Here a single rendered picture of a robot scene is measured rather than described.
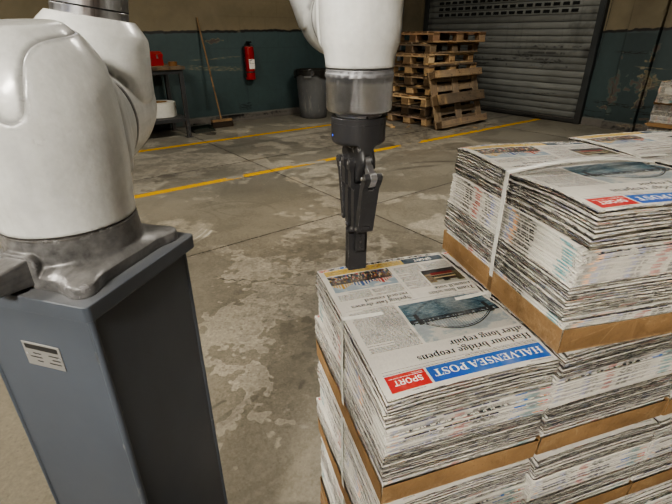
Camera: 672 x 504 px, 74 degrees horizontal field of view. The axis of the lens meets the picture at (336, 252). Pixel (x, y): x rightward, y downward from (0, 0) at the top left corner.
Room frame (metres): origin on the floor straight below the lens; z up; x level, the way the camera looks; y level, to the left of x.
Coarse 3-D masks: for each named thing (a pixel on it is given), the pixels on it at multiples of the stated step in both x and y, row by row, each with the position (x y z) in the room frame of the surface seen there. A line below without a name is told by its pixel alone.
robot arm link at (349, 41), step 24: (336, 0) 0.58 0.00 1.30; (360, 0) 0.57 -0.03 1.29; (384, 0) 0.58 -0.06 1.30; (312, 24) 0.69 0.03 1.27; (336, 24) 0.58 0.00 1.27; (360, 24) 0.57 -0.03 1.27; (384, 24) 0.58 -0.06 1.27; (336, 48) 0.59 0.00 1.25; (360, 48) 0.58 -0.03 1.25; (384, 48) 0.59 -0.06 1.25
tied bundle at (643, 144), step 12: (624, 132) 1.03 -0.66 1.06; (636, 132) 1.03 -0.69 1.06; (648, 132) 1.03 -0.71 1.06; (660, 132) 1.03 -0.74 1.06; (600, 144) 0.91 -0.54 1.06; (612, 144) 0.91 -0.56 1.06; (624, 144) 0.91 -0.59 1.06; (636, 144) 0.91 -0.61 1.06; (648, 144) 0.91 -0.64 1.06; (660, 144) 0.91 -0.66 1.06; (636, 156) 0.81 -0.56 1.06; (648, 156) 0.82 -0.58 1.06; (660, 156) 0.82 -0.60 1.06
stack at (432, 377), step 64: (448, 256) 0.86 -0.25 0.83; (320, 320) 0.78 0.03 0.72; (384, 320) 0.62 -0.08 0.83; (448, 320) 0.62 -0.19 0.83; (512, 320) 0.62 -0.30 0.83; (320, 384) 0.77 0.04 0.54; (384, 384) 0.47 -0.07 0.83; (448, 384) 0.47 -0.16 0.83; (512, 384) 0.50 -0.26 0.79; (576, 384) 0.55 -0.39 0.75; (640, 384) 0.59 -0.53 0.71; (384, 448) 0.44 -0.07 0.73; (448, 448) 0.48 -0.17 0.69; (576, 448) 0.56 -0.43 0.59; (640, 448) 0.61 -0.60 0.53
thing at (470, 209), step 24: (504, 144) 0.89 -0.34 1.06; (528, 144) 0.89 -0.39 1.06; (552, 144) 0.90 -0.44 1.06; (576, 144) 0.90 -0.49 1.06; (456, 168) 0.87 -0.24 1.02; (480, 168) 0.79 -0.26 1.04; (456, 192) 0.86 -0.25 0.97; (480, 192) 0.78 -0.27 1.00; (456, 216) 0.84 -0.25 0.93; (480, 216) 0.77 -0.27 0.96; (480, 240) 0.75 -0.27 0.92
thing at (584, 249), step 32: (544, 192) 0.62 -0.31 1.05; (576, 192) 0.59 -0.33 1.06; (608, 192) 0.59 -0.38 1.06; (640, 192) 0.59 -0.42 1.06; (544, 224) 0.61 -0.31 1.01; (576, 224) 0.55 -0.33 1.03; (608, 224) 0.53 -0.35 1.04; (640, 224) 0.54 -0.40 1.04; (512, 256) 0.66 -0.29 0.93; (544, 256) 0.59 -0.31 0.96; (576, 256) 0.53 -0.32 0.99; (608, 256) 0.53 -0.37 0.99; (640, 256) 0.55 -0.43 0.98; (544, 288) 0.57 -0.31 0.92; (576, 288) 0.53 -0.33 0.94; (608, 288) 0.54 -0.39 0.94; (640, 288) 0.56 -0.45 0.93; (576, 320) 0.53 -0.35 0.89; (608, 320) 0.54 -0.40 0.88
